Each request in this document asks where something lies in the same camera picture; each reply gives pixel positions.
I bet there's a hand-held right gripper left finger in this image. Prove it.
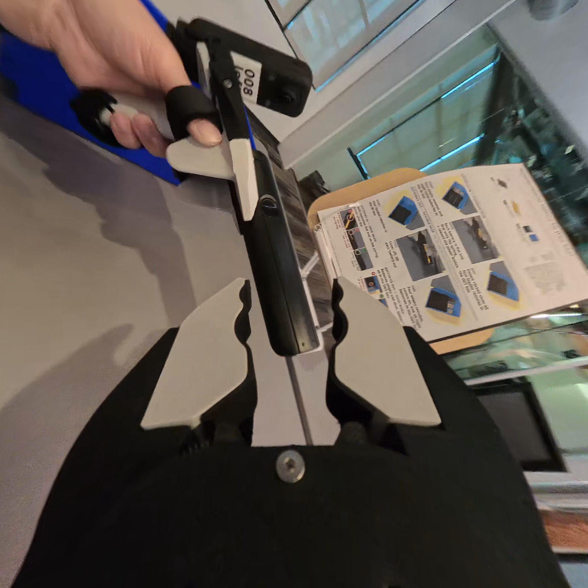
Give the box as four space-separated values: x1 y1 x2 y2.
140 277 257 430

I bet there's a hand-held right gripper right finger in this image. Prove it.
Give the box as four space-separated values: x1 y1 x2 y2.
325 277 443 428

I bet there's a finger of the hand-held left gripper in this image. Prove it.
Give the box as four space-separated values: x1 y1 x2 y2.
228 135 260 223

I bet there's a black remote control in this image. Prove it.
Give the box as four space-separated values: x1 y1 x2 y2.
239 149 321 356

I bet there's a blue plastic bin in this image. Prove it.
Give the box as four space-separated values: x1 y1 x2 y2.
0 0 257 187

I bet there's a person's left hand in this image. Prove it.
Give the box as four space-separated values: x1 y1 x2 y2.
0 0 226 159

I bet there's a large window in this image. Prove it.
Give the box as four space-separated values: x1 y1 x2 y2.
266 0 494 90

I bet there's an instruction sign on stand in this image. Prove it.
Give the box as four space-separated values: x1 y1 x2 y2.
307 168 499 355

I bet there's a printed instruction sheet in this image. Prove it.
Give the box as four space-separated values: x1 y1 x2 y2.
316 163 588 343

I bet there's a black wall monitor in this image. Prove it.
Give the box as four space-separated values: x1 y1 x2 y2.
473 380 567 472

